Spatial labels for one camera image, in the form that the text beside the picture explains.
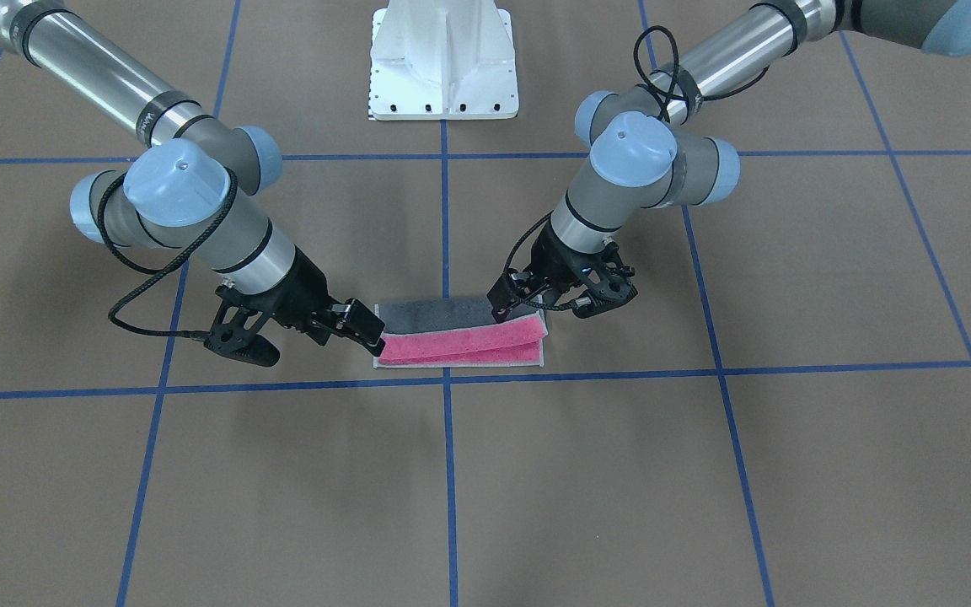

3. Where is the black camera cable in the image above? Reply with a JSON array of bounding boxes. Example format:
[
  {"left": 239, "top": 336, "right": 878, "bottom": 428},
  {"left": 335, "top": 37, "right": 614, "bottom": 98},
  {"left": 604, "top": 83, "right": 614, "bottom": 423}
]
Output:
[
  {"left": 99, "top": 167, "right": 239, "bottom": 341},
  {"left": 502, "top": 25, "right": 773, "bottom": 314}
]

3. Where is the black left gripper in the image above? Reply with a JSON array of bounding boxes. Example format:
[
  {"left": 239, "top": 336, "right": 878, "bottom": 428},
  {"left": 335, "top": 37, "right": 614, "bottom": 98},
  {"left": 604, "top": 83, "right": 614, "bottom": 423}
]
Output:
[{"left": 486, "top": 223, "right": 621, "bottom": 325}]

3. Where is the pink and grey towel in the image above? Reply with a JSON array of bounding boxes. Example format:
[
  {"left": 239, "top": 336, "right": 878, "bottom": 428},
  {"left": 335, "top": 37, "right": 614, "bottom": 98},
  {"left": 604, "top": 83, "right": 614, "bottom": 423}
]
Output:
[{"left": 373, "top": 296, "right": 550, "bottom": 368}]

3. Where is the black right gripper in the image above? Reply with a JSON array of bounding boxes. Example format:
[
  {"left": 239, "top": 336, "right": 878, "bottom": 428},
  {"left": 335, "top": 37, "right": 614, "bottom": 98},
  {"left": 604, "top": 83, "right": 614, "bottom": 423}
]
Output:
[{"left": 265, "top": 249, "right": 385, "bottom": 355}]

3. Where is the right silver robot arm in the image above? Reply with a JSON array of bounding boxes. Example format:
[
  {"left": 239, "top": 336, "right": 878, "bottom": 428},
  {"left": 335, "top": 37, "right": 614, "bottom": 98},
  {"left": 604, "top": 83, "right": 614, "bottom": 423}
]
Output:
[{"left": 0, "top": 1, "right": 384, "bottom": 368}]

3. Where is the white pedestal column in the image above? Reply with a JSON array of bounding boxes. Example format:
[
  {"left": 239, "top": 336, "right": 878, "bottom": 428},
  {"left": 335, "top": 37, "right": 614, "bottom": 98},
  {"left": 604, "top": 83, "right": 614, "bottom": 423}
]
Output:
[{"left": 367, "top": 1, "right": 520, "bottom": 121}]

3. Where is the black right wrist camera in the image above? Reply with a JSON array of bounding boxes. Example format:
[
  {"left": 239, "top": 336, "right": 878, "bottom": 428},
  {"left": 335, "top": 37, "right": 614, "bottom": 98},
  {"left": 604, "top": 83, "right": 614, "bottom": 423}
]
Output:
[{"left": 201, "top": 287, "right": 281, "bottom": 368}]

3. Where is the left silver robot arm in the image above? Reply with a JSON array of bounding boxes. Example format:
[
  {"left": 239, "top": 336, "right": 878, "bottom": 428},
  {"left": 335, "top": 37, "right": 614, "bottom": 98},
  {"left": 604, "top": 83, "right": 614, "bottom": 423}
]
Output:
[{"left": 488, "top": 1, "right": 971, "bottom": 323}]

